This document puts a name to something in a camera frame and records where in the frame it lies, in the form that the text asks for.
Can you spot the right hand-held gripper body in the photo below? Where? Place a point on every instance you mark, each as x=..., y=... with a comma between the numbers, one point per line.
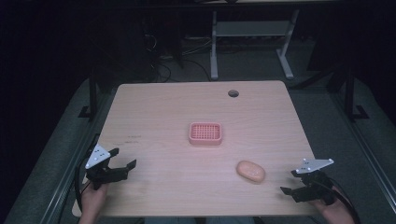
x=314, y=188

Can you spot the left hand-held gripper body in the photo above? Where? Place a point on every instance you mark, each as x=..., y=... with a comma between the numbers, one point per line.
x=99, y=157

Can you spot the pink soap dish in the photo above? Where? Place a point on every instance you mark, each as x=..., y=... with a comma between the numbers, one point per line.
x=205, y=133

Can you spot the person's right hand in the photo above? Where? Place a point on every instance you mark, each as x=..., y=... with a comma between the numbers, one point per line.
x=337, y=213

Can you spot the person's left hand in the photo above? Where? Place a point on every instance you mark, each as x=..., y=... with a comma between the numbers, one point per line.
x=91, y=200

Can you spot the black metal stand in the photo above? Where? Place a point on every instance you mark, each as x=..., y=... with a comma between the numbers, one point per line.
x=92, y=93
x=350, y=93

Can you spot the metal floor rail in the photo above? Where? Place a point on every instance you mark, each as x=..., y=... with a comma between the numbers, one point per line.
x=367, y=146
x=71, y=174

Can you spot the white metal desk frame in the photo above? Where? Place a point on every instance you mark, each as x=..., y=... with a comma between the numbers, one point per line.
x=249, y=28

